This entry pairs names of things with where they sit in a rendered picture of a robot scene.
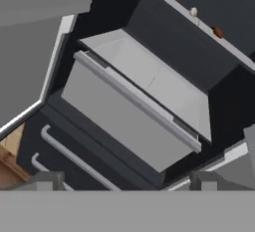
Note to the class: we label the small white round item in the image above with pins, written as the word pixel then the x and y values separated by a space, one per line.
pixel 193 11

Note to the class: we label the grey steel appliance door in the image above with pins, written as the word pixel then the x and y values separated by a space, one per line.
pixel 126 124

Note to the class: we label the dark grey drawer front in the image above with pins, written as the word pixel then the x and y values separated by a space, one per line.
pixel 30 163
pixel 99 149

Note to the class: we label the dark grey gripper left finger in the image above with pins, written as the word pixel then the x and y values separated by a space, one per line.
pixel 50 180

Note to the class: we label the grey steel appliance body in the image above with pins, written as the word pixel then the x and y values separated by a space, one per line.
pixel 159 76

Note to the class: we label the small brown round item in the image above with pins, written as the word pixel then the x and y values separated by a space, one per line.
pixel 217 32

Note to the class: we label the dark grey cupboard run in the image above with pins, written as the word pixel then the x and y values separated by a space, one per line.
pixel 186 40

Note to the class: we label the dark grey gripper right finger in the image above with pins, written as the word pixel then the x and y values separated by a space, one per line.
pixel 203 180

